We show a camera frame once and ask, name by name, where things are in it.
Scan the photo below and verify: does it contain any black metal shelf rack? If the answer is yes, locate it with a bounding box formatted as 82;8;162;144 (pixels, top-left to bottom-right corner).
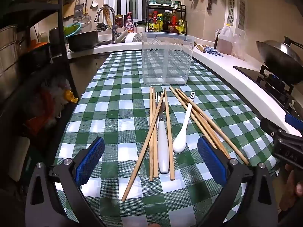
0;0;80;152

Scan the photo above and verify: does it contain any white perforated round dish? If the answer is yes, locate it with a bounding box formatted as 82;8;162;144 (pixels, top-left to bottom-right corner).
125;33;143;43

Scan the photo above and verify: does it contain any black cooking pot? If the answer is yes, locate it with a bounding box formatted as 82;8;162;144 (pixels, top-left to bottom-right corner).
67;30;99;52

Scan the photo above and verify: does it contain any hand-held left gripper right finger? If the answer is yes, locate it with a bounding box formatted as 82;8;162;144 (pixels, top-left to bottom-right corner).
197;136;278;227

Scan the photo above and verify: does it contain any bundle of brown chopsticks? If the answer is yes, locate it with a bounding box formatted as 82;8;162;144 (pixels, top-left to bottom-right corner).
103;4;113;29

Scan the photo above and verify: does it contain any black gas hob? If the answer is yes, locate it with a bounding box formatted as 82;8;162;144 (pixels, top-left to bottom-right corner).
233;65;303;114

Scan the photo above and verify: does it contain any hanging wire strainer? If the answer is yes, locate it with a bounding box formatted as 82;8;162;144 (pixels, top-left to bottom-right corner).
79;14;92;25

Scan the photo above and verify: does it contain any dark sauce bottle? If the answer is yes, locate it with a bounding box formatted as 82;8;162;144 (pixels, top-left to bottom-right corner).
213;28;221;49

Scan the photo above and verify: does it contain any green white checked tablecloth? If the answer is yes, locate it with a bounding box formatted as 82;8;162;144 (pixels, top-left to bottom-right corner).
53;51;278;227

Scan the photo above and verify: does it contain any steel kitchen sink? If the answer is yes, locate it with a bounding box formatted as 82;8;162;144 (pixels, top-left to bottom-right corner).
98;37;119;47

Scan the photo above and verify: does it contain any narrow white wall vent grille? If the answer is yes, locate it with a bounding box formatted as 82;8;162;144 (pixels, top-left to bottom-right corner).
238;0;246;29

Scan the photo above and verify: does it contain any white plate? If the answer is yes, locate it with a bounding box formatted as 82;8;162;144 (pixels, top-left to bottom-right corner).
116;30;128;44

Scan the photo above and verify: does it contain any red dish soap bottle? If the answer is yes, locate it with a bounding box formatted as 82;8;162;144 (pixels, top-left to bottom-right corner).
125;12;135;33

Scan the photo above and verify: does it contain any orange lidded pot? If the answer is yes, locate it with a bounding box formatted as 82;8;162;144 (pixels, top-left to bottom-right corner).
20;41;52;67

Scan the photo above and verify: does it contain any white handled metal fork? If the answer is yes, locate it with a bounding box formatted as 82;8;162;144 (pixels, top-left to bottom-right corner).
155;91;170;174

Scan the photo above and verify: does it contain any white spoon with striped handle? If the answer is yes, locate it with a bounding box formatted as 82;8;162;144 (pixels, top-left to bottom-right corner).
173;91;196;153

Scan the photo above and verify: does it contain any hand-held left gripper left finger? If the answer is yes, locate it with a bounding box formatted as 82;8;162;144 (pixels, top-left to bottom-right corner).
25;137;106;227

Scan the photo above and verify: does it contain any steel wok with lid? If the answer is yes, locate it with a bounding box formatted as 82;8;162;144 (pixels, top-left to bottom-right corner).
256;36;303;86

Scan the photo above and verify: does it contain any blue knitted dishcloth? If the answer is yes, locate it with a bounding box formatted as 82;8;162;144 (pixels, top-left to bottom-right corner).
204;45;224;58

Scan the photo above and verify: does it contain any large white wall vent grille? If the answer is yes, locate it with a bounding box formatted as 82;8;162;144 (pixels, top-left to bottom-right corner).
227;0;235;27

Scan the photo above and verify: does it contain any hanging wooden board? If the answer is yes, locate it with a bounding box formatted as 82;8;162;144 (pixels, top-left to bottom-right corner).
62;2;75;19

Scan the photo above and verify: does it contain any clear empty plastic bottle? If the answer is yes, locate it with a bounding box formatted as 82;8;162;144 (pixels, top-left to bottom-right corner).
231;30;247;60

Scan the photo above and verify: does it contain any row of sauce bottles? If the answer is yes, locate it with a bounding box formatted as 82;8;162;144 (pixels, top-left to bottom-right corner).
148;10;186;33

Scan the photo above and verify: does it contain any teal basin with green colander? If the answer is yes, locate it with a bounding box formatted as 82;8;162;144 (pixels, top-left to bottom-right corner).
63;22;82;38

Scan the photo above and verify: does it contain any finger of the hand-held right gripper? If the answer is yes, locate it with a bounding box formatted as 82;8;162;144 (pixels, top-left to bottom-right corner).
285;113;303;132
260;117;282;136

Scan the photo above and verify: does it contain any black spice rack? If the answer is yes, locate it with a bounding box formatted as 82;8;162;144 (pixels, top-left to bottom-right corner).
145;0;188;35

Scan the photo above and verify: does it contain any row of green lidded jars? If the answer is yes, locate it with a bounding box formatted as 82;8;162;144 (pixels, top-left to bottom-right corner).
149;0;182;7

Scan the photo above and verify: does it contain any cooking oil jug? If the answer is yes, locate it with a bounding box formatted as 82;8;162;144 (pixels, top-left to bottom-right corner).
217;23;235;55

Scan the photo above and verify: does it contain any hanging metal grater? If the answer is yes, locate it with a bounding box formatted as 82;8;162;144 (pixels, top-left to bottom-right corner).
73;0;83;20

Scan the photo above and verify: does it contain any clear plastic utensil holder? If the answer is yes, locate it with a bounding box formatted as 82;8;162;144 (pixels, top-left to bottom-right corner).
141;32;196;86

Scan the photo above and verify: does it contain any chrome kitchen faucet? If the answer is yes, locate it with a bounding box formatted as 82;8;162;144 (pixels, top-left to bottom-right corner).
95;6;119;43

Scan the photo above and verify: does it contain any person's right hand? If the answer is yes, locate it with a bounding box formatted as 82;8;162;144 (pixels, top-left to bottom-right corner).
279;164;303;212

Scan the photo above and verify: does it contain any yellow plastic bag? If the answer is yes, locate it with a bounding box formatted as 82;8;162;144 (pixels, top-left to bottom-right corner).
64;89;78;103

